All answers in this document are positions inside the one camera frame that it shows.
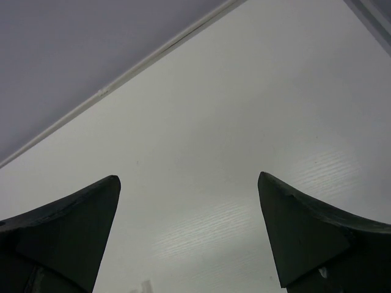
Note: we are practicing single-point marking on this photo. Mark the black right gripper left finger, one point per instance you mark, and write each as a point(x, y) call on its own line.
point(59, 246)

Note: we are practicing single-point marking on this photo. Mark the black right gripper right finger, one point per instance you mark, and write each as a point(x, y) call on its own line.
point(320, 248)

